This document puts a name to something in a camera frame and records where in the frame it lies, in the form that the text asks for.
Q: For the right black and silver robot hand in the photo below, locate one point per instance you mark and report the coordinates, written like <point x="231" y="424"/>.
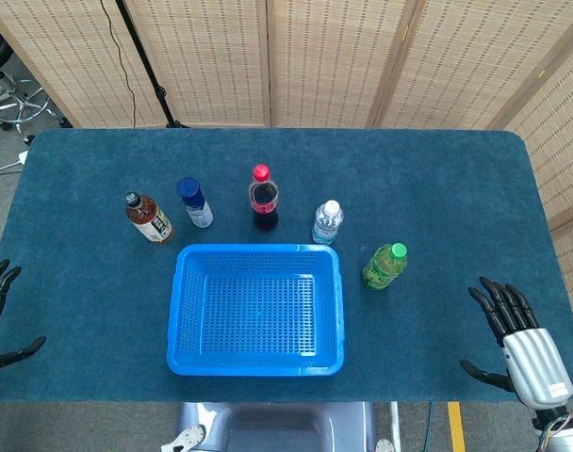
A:
<point x="534" y="362"/>

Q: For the brown tea bottle black cap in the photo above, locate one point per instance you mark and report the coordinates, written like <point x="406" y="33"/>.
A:
<point x="147" y="219"/>

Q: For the green cap green bottle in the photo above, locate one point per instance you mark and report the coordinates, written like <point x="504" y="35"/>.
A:
<point x="383" y="268"/>

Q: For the white bottle dark blue cap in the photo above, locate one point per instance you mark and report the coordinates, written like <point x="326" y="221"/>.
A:
<point x="194" y="200"/>

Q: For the clear water bottle white cap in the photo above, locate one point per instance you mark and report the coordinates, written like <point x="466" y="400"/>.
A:
<point x="326" y="221"/>

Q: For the cola bottle red cap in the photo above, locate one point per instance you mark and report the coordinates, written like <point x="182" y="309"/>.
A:
<point x="264" y="202"/>

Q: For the blue perforated plastic basket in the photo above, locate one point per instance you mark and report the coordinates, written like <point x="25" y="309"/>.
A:
<point x="183" y="329"/>

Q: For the white power strip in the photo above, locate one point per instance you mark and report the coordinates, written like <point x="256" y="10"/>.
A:
<point x="22" y="157"/>

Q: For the white table leg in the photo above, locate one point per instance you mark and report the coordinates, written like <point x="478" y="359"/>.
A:
<point x="396" y="426"/>

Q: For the office stool base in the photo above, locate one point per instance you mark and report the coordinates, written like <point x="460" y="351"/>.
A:
<point x="18" y="101"/>

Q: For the dark teal table mat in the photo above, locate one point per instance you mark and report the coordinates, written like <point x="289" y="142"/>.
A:
<point x="432" y="188"/>

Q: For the grey-blue robot torso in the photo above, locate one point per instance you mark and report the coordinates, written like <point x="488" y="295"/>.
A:
<point x="277" y="428"/>

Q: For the black tripod stand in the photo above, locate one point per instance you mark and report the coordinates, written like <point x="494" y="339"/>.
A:
<point x="147" y="70"/>

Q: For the bamboo folding screen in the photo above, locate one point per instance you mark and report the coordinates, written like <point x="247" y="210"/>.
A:
<point x="338" y="61"/>

